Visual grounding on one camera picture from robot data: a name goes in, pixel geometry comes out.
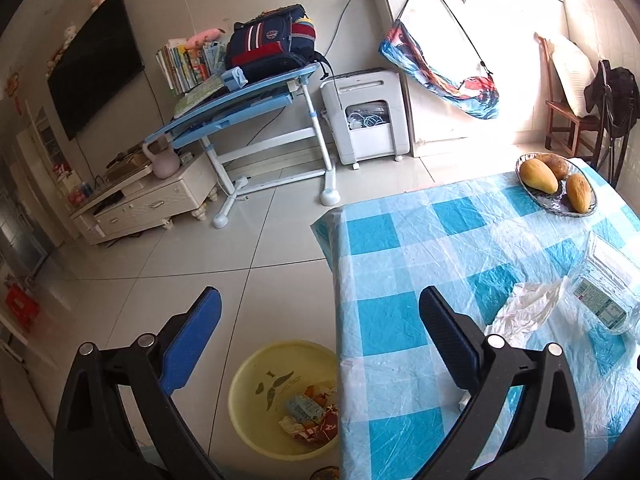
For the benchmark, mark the black wall television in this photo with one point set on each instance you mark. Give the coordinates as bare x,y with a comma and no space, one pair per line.
102,59

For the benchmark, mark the white balcony cabinet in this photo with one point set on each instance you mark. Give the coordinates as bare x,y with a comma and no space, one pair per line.
462,38

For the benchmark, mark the brown mango back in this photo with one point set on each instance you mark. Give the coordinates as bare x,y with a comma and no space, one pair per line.
557,164

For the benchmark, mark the colourful hanging bag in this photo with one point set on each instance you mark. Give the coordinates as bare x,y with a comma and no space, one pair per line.
475,95

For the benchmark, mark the red plastic stool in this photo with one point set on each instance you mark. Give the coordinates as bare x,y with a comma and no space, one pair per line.
24,308

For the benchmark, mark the white tv cabinet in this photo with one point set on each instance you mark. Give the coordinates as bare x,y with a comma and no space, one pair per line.
154,203

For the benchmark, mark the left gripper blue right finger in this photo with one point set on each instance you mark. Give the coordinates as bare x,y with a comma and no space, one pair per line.
456,337

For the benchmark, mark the red snack bag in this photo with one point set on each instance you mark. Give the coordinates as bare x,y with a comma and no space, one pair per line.
321,432

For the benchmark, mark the yellow mango left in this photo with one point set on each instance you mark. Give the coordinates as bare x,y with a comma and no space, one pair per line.
537,175

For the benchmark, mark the navy red school backpack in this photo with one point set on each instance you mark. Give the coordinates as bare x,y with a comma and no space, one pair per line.
274,43

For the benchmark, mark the white tissue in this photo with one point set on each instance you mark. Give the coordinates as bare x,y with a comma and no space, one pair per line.
527,308

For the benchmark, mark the dark fruit plate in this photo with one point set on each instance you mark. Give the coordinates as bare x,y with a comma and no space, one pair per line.
558,202

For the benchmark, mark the wooden chair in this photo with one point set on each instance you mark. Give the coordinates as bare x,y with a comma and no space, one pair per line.
568,72

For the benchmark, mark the clear plastic water bottle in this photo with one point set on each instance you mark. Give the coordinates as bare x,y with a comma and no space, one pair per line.
606,282

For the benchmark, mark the pink kettlebell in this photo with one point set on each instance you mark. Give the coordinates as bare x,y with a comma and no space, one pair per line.
166,162

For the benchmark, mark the yellow mango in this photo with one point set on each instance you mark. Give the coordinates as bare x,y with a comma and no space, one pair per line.
537,175
578,191

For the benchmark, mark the row of books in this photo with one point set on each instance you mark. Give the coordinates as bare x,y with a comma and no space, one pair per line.
184,68

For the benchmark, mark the yellow mango right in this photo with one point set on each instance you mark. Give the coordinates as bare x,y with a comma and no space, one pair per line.
578,191

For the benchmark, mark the white air purifier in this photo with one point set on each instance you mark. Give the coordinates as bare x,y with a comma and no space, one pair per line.
366,114

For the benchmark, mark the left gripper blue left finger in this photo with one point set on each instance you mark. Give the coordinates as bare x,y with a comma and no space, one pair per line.
185,337

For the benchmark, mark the pink plush toy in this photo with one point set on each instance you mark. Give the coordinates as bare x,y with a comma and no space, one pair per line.
208,35

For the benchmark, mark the yellow plastic basin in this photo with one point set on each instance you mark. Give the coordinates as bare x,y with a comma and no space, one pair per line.
262,385

